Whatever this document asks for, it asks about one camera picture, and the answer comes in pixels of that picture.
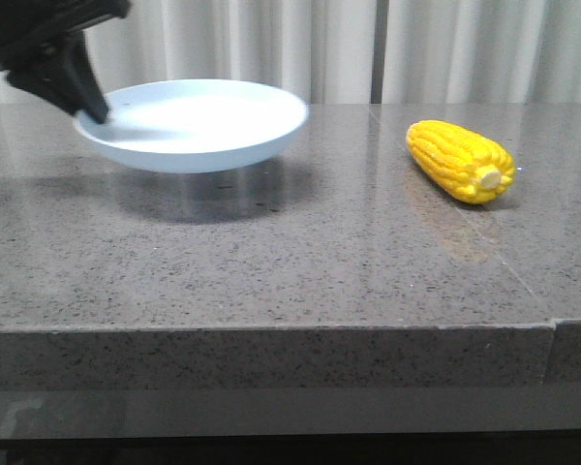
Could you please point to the light blue round plate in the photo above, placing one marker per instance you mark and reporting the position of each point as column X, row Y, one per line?
column 195, row 125

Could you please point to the yellow corn cob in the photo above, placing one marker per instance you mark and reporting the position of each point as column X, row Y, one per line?
column 468, row 166

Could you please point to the white pleated curtain left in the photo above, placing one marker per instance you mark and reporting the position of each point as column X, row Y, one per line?
column 323, row 51

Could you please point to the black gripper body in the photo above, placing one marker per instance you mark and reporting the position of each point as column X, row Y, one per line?
column 26, row 25

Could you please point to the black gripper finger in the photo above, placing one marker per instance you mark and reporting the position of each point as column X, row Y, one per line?
column 80, row 86
column 51, row 82

